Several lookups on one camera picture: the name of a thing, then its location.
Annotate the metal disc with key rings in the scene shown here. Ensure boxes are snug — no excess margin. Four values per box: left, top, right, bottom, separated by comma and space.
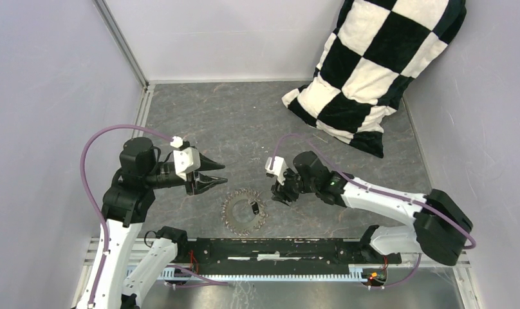
221, 188, 268, 236

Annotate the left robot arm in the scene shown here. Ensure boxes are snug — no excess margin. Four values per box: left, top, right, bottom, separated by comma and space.
77, 136, 227, 308

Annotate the aluminium corner post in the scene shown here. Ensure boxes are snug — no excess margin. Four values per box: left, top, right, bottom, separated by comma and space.
93, 0, 149, 89

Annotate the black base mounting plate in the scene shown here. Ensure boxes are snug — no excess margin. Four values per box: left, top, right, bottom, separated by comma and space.
172, 238, 402, 276

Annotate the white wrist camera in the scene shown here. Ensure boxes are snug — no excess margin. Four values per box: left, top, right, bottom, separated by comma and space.
265, 156, 288, 185
170, 136, 201, 181

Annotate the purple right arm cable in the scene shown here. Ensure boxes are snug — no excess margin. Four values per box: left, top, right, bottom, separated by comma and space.
269, 133, 478, 290

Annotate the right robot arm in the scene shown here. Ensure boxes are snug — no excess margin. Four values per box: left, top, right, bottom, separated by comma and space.
265, 151, 473, 266

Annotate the black and white checkered pillow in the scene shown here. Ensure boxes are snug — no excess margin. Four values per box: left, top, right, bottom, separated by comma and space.
282, 0, 467, 158

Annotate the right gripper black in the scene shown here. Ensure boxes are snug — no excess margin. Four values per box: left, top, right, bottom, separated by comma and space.
270, 168, 318, 207

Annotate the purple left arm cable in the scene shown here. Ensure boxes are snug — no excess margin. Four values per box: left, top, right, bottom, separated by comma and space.
80, 124, 229, 308

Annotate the key with black tag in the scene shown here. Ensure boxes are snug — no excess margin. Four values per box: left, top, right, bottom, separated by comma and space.
248, 200, 260, 216

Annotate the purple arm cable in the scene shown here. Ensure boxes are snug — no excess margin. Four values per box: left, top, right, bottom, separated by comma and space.
269, 133, 478, 290
80, 124, 229, 308

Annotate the white slotted cable duct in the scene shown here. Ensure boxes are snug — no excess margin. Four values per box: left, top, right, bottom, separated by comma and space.
157, 267, 367, 283

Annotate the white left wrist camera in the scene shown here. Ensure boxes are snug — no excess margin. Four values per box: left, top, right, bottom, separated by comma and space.
170, 136, 201, 181

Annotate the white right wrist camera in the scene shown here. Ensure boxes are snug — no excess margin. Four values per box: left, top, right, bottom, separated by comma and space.
265, 156, 288, 185

